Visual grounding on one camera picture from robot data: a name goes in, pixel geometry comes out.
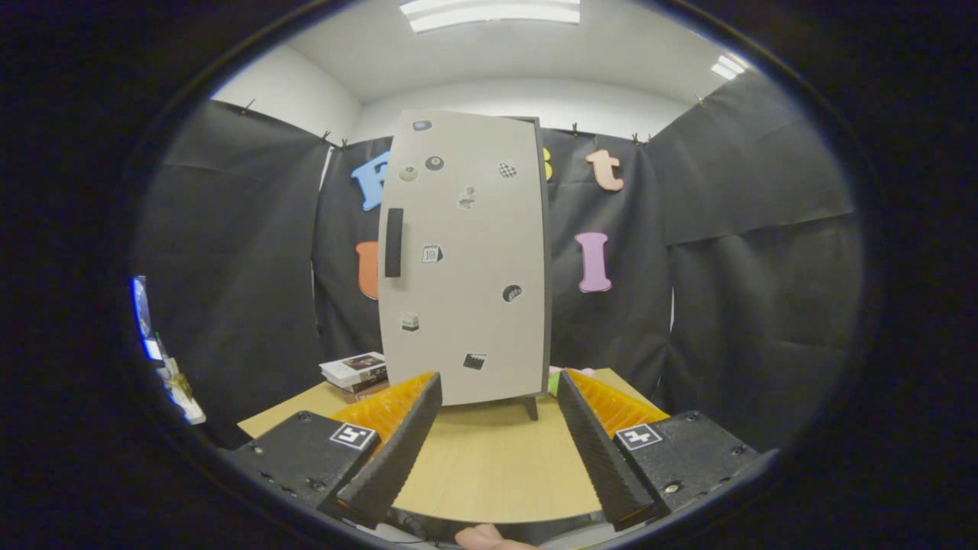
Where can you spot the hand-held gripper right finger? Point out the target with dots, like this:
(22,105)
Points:
(600,458)

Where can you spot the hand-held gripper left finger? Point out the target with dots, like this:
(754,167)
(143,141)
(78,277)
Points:
(401,454)

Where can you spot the grey shoe cabinet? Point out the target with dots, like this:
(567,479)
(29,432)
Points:
(531,406)

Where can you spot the grey shoe cabinet door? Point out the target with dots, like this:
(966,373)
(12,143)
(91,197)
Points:
(466,267)

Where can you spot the dark brown book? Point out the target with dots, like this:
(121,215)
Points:
(370,389)

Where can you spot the green and pink plush toy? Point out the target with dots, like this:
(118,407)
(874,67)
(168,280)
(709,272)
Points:
(553,380)

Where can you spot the white plastic object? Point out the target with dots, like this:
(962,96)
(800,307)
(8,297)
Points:
(182,393)

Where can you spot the black backdrop cloth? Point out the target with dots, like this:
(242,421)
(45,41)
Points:
(749,267)

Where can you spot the small ceiling light panel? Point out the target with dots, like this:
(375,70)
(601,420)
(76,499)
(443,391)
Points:
(727,67)

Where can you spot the large ceiling light panel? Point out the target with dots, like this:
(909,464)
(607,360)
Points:
(489,14)

